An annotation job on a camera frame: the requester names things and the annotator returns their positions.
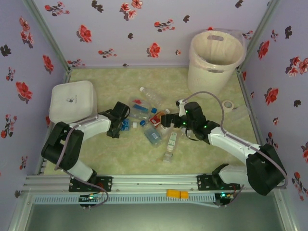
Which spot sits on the blue label bottle white cap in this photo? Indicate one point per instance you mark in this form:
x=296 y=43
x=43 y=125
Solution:
x=126 y=125

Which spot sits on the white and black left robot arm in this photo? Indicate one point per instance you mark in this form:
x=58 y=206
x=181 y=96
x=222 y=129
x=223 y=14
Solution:
x=93 y=126

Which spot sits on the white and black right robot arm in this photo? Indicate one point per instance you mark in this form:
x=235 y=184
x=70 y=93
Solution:
x=231 y=142

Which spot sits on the cream round waste bin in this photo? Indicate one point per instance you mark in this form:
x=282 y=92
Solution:
x=216 y=50

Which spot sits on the clear bottle red flower label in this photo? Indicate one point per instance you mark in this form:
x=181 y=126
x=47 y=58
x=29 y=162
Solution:
x=139 y=107

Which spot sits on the beige tape roll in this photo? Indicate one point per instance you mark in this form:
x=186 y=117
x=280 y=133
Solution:
x=223 y=106

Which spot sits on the white label clear bottle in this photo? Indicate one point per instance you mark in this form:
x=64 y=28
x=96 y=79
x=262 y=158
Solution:
x=164 y=130

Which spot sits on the green and white label bottle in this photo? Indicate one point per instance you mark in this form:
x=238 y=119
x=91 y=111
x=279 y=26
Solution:
x=171 y=144

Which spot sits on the red label bottle white cap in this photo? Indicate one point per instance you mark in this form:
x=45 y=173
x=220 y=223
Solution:
x=156 y=118

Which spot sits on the teal label bottle blue cap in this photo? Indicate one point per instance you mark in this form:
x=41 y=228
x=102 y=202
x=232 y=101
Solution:
x=154 y=136

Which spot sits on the plain clear bottle white cap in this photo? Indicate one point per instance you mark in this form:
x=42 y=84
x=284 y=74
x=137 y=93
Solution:
x=151 y=95

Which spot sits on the white square lidded container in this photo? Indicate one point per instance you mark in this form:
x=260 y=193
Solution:
x=72 y=101

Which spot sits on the small yellow block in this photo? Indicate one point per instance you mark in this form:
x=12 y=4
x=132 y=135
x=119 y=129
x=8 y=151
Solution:
x=184 y=194

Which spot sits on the large yellow block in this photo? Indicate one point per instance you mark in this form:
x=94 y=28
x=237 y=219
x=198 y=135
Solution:
x=173 y=193

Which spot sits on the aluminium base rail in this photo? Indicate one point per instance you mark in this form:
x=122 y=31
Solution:
x=154 y=183

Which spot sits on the aluminium frame post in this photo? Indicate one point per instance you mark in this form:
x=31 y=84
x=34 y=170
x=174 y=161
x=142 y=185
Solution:
x=48 y=36
x=260 y=31

